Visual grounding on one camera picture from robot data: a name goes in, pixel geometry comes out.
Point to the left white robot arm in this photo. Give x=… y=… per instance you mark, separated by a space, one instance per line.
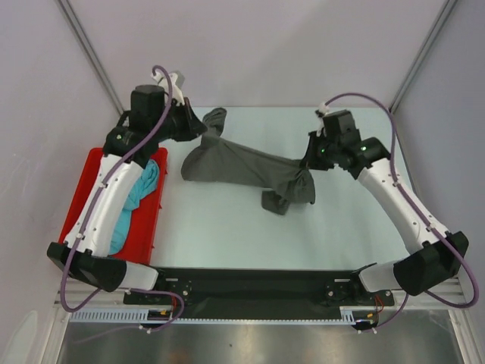
x=157 y=113

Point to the red plastic bin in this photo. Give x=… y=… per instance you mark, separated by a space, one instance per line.
x=140 y=238

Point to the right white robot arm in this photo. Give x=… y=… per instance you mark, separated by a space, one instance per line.
x=429 y=243

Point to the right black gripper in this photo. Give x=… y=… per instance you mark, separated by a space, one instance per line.
x=310 y=160

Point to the teal t-shirt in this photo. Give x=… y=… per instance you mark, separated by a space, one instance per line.
x=145 y=185

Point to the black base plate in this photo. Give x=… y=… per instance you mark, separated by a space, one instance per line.
x=260 y=294

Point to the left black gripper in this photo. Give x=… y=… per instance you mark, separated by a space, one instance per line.
x=192 y=126

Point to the aluminium frame rail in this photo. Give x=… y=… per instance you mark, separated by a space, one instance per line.
x=76 y=292

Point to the left aluminium corner post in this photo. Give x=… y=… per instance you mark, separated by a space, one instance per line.
x=81 y=36

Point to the grey slotted cable duct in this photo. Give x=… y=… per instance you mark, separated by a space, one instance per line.
x=160 y=316

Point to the right aluminium corner post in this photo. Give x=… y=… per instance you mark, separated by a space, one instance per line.
x=423 y=53

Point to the aluminium corner post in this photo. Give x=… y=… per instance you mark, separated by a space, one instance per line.
x=423 y=53
x=81 y=36

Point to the dark grey t-shirt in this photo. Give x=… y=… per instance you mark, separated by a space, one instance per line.
x=283 y=181

